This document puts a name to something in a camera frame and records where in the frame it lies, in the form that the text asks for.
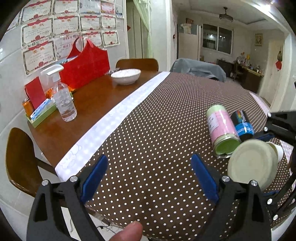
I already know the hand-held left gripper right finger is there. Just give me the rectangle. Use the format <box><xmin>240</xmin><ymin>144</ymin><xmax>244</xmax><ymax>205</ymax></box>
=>
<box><xmin>191</xmin><ymin>153</ymin><xmax>272</xmax><ymax>241</ymax></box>

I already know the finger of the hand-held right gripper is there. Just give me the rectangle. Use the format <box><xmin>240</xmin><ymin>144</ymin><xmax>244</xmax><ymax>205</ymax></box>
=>
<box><xmin>255</xmin><ymin>111</ymin><xmax>296</xmax><ymax>145</ymax></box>
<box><xmin>263</xmin><ymin>171</ymin><xmax>296</xmax><ymax>222</ymax></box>

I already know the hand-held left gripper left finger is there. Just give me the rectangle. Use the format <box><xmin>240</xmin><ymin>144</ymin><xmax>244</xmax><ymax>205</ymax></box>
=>
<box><xmin>26</xmin><ymin>154</ymin><xmax>109</xmax><ymax>241</ymax></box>

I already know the white lidded jar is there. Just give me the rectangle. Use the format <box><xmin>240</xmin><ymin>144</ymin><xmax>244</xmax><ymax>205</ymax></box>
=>
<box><xmin>227</xmin><ymin>138</ymin><xmax>284</xmax><ymax>189</ymax></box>

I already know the person's left hand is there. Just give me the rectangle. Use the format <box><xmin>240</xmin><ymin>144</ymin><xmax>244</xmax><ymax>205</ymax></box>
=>
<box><xmin>108</xmin><ymin>221</ymin><xmax>143</xmax><ymax>241</ymax></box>

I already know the black can with blue label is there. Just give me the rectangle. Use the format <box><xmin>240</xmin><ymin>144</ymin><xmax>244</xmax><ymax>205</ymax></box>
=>
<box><xmin>230</xmin><ymin>110</ymin><xmax>255</xmax><ymax>142</ymax></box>

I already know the pink and green canister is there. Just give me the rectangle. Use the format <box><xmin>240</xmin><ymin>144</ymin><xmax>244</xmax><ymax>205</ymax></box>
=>
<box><xmin>206</xmin><ymin>105</ymin><xmax>242</xmax><ymax>159</ymax></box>

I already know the dark wooden desk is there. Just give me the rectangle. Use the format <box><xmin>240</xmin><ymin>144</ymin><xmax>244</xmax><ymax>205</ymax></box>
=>
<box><xmin>217</xmin><ymin>58</ymin><xmax>264</xmax><ymax>93</ymax></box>

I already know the red hanging decoration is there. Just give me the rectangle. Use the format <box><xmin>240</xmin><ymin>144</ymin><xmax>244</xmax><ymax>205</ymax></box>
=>
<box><xmin>275</xmin><ymin>50</ymin><xmax>284</xmax><ymax>70</ymax></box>

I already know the brown polka dot tablecloth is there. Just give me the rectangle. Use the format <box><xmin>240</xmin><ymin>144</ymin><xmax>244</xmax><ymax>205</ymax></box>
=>
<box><xmin>55</xmin><ymin>71</ymin><xmax>295</xmax><ymax>234</ymax></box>

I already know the wooden chair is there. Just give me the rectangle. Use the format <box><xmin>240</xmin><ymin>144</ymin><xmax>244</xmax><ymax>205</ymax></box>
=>
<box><xmin>115</xmin><ymin>58</ymin><xmax>159</xmax><ymax>72</ymax></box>
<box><xmin>5</xmin><ymin>127</ymin><xmax>57</xmax><ymax>197</ymax></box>

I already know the green tray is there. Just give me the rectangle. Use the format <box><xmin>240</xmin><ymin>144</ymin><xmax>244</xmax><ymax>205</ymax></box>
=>
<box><xmin>25</xmin><ymin>104</ymin><xmax>58</xmax><ymax>128</ymax></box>

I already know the clear spray bottle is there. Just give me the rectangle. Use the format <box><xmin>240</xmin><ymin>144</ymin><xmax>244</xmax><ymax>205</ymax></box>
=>
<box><xmin>40</xmin><ymin>64</ymin><xmax>77</xmax><ymax>122</ymax></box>

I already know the blue and white packet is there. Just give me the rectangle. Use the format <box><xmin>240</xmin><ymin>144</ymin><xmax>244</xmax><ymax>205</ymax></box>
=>
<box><xmin>30</xmin><ymin>98</ymin><xmax>55</xmax><ymax>121</ymax></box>

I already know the orange packet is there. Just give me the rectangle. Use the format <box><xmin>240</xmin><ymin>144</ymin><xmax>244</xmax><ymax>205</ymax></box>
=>
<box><xmin>22</xmin><ymin>97</ymin><xmax>34</xmax><ymax>116</ymax></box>

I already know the grey cloth on chair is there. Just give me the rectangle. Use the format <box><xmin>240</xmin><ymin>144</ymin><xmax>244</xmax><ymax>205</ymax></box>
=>
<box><xmin>170</xmin><ymin>58</ymin><xmax>226</xmax><ymax>82</ymax></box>

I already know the white bowl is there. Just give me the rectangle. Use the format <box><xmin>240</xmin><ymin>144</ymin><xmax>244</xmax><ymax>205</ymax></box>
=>
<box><xmin>110</xmin><ymin>69</ymin><xmax>142</xmax><ymax>85</ymax></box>

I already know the red bag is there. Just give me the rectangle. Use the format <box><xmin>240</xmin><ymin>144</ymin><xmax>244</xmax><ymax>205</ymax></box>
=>
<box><xmin>59</xmin><ymin>37</ymin><xmax>110</xmax><ymax>90</ymax></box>

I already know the window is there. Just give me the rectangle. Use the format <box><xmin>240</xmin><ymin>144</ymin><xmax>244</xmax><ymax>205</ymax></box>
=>
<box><xmin>202</xmin><ymin>23</ymin><xmax>233</xmax><ymax>55</ymax></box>

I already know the ceiling lamp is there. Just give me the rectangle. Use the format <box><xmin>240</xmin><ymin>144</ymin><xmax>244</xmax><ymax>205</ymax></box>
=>
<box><xmin>219</xmin><ymin>7</ymin><xmax>234</xmax><ymax>22</ymax></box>

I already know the white refrigerator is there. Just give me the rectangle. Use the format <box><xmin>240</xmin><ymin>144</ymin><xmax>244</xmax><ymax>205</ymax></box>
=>
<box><xmin>178</xmin><ymin>23</ymin><xmax>201</xmax><ymax>61</ymax></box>

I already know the green curtain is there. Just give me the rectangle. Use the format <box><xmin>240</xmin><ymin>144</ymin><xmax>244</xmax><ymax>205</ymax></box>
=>
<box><xmin>133</xmin><ymin>0</ymin><xmax>154</xmax><ymax>58</ymax></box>

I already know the wall of paper certificates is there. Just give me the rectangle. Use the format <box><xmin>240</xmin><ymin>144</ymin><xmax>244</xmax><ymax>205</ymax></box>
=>
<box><xmin>6</xmin><ymin>0</ymin><xmax>124</xmax><ymax>75</ymax></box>

